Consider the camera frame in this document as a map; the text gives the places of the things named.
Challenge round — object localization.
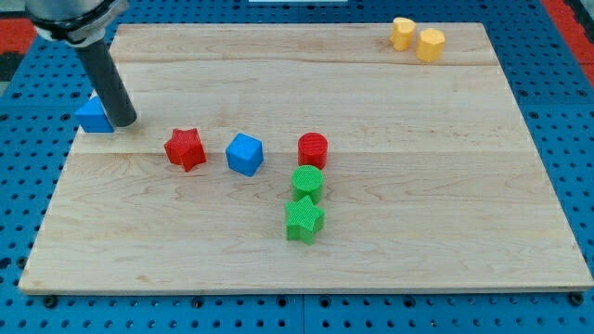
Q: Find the blue cube block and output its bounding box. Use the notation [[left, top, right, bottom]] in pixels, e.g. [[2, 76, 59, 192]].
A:
[[226, 133, 264, 177]]

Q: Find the light wooden board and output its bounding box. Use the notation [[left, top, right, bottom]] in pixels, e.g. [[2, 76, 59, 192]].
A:
[[19, 23, 593, 296]]

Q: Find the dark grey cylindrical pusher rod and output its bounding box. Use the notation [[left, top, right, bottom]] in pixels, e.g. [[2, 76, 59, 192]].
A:
[[75, 40, 137, 127]]

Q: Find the yellow hexagon block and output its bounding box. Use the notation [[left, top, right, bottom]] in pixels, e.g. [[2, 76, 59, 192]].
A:
[[416, 28, 446, 62]]

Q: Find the green star block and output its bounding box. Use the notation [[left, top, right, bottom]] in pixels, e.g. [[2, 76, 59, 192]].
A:
[[285, 196, 325, 245]]

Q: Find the red cylinder block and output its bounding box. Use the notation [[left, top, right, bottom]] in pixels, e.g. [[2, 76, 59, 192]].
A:
[[298, 132, 329, 170]]

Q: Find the blue triangle block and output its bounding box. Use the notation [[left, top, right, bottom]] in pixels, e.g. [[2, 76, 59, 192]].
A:
[[74, 96, 114, 133]]

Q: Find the red star block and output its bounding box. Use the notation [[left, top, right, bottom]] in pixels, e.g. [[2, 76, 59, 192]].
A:
[[163, 128, 207, 172]]

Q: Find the green cylinder block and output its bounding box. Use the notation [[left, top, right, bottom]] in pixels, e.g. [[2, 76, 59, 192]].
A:
[[291, 165, 324, 204]]

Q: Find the yellow heart block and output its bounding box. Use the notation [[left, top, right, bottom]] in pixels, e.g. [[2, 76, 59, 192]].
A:
[[390, 17, 417, 51]]

